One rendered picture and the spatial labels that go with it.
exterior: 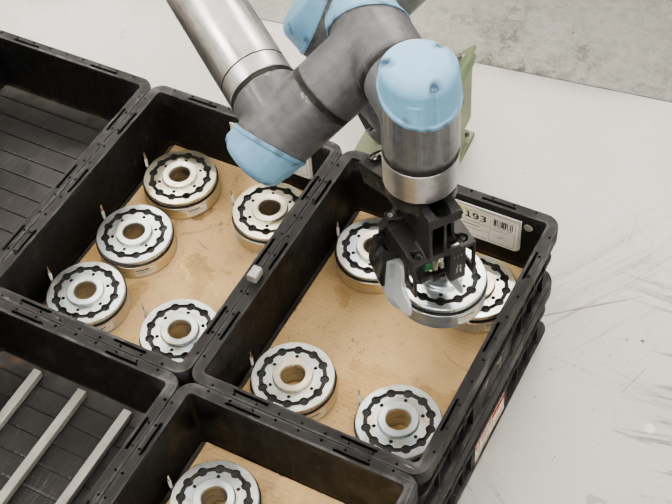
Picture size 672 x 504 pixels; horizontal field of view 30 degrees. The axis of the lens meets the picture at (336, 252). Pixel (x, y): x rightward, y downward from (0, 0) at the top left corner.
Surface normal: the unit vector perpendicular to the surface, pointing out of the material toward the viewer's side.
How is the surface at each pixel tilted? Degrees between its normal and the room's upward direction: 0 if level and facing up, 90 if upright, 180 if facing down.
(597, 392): 0
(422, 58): 1
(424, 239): 90
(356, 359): 0
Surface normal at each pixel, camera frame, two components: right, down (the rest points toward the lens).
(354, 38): -0.65, -0.18
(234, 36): -0.18, -0.43
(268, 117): -0.47, -0.11
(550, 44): -0.06, -0.63
